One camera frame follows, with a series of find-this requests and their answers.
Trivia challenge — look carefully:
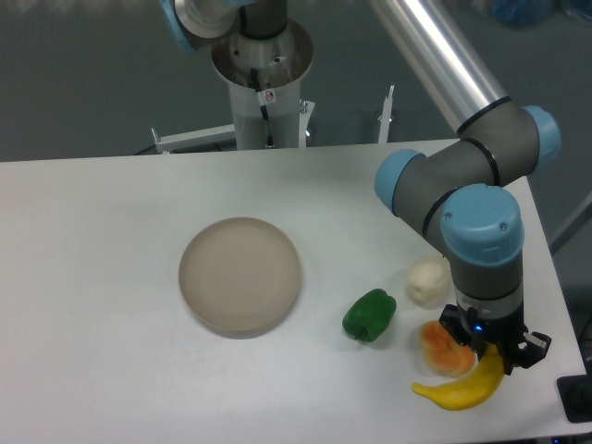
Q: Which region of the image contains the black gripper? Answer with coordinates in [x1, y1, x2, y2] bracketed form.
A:
[438, 304, 551, 376]

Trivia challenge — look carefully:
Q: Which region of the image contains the yellow toy banana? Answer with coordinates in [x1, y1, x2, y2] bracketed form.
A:
[412, 345, 505, 412]

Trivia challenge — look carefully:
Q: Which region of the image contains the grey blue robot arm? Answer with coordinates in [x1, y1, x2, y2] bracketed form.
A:
[161, 1, 561, 374]

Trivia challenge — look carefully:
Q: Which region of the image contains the orange toy bread knot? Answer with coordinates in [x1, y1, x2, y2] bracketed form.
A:
[420, 321, 476, 377]

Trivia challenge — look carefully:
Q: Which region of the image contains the white toy garlic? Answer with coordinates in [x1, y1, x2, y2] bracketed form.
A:
[405, 256, 450, 309]

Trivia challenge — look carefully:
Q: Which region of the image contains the black device at table edge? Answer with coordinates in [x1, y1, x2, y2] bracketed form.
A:
[557, 375, 591, 424]

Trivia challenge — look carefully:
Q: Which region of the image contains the green toy bell pepper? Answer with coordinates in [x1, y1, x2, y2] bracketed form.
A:
[341, 289, 397, 343]

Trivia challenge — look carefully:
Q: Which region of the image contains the beige round plate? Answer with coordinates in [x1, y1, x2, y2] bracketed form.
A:
[178, 217, 302, 338]

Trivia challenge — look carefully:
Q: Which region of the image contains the blue plastic bag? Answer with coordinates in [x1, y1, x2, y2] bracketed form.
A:
[488, 0, 555, 28]

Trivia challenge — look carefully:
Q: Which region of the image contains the white upright bracket post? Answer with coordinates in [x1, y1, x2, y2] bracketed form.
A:
[377, 84, 395, 143]

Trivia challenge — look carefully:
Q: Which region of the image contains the white metal bracket frame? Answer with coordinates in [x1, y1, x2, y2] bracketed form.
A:
[144, 99, 315, 154]

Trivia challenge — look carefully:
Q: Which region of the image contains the black cable on pedestal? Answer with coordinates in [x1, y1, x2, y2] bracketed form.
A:
[249, 68, 275, 149]

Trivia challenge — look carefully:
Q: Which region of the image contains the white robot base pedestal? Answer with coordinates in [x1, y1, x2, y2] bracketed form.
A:
[212, 19, 314, 150]

